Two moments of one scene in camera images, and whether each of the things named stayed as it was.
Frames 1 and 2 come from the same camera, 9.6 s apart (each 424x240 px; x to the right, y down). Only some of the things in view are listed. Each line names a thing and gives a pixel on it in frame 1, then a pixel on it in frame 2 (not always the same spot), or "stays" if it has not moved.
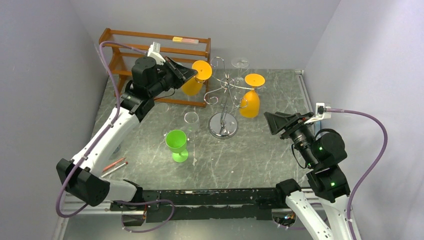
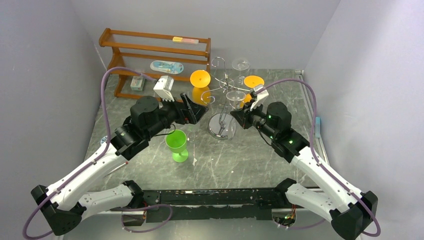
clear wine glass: (240, 63) stays
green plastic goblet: (176, 141) stays
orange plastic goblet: (194, 87) to (200, 80)
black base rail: (201, 204) stays
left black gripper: (184, 72) to (196, 112)
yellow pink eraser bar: (187, 40) stays
